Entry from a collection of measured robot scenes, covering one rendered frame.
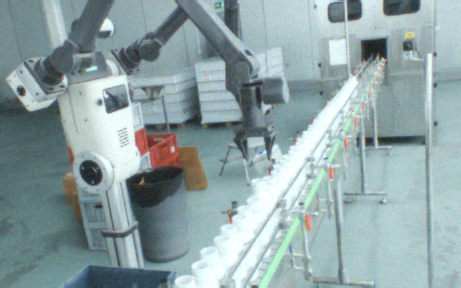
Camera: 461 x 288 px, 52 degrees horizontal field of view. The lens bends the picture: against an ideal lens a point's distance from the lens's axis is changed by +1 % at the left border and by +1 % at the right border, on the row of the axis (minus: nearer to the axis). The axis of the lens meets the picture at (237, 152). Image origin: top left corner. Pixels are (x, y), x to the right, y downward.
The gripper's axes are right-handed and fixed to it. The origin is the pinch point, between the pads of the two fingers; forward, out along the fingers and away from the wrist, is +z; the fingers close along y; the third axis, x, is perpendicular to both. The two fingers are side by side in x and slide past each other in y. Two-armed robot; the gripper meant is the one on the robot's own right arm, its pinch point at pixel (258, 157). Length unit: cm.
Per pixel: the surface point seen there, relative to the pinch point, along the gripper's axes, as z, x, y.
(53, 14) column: -134, 765, -689
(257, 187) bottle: 8.1, -1.3, -0.9
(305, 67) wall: 60, 1027, -199
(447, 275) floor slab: 127, 168, 55
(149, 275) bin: 32.8, -8.3, -36.0
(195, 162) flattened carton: 88, 309, -175
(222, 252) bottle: 12.6, -31.0, -0.5
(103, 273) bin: 33, -8, -53
